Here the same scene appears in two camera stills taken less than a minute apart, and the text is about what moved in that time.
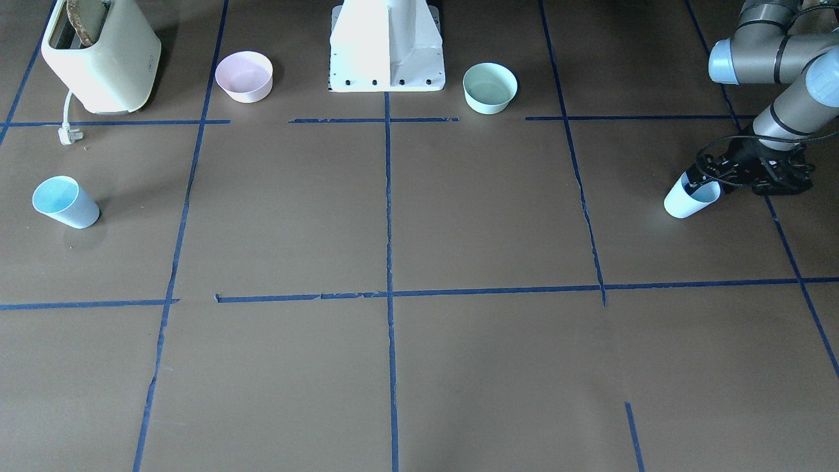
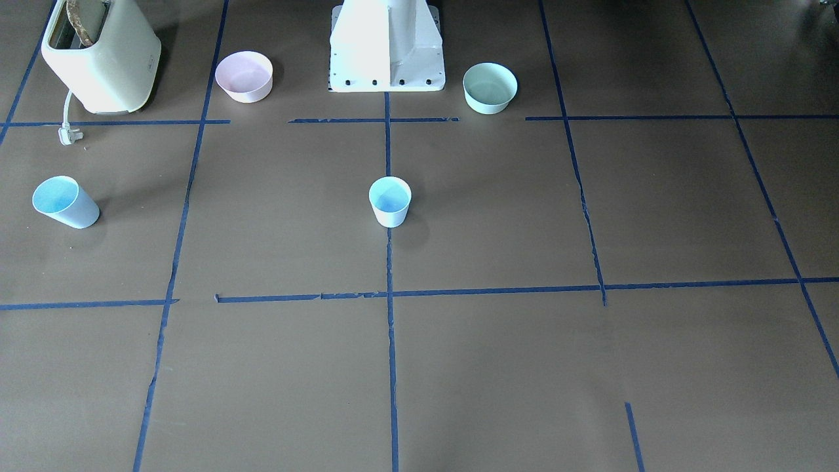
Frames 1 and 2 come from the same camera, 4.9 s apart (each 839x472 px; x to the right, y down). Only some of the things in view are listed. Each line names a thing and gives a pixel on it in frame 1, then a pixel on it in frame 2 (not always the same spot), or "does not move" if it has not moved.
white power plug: [66, 135] does not move
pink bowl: [244, 77] does not move
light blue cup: [62, 198] does not move
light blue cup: [684, 200] to [390, 197]
